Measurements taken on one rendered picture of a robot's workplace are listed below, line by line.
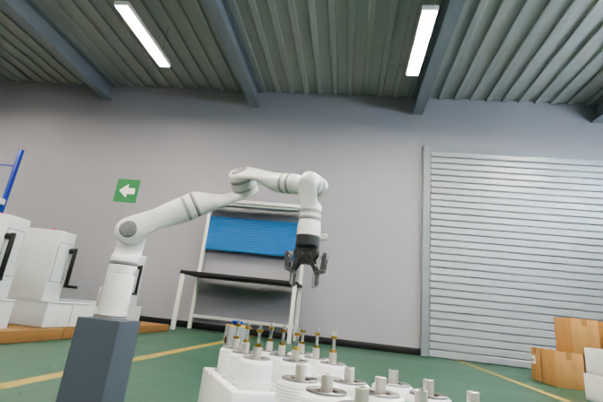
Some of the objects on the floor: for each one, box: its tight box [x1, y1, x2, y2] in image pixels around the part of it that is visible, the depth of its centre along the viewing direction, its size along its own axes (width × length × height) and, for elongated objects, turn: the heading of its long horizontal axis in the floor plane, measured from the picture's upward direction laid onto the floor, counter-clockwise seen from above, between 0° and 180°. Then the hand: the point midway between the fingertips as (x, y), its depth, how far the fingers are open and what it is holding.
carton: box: [540, 348, 585, 391], centre depth 378 cm, size 30×24×30 cm
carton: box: [529, 346, 555, 382], centre depth 407 cm, size 30×24×30 cm
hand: (303, 282), depth 124 cm, fingers open, 6 cm apart
